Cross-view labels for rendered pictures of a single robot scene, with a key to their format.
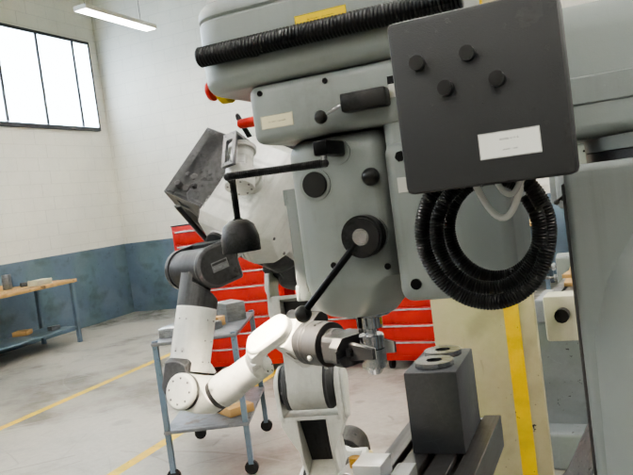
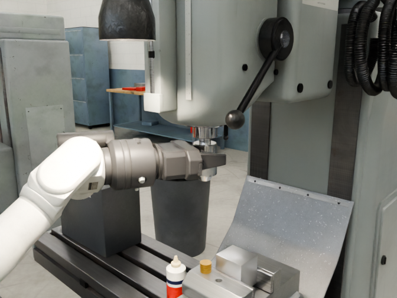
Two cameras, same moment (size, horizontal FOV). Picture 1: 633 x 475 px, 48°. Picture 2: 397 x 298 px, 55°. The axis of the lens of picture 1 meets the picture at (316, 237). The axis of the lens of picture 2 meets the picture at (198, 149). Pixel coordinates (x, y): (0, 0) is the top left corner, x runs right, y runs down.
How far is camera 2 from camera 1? 1.23 m
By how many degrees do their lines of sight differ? 70
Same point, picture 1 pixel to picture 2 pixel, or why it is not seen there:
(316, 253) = (232, 53)
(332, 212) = (249, 9)
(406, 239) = (299, 48)
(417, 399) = (111, 209)
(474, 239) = (325, 54)
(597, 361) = (367, 135)
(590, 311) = (370, 104)
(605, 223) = not seen: hidden behind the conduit
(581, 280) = not seen: hidden behind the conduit
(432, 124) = not seen: outside the picture
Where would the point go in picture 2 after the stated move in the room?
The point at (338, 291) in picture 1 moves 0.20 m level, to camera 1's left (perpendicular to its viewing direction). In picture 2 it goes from (238, 96) to (197, 112)
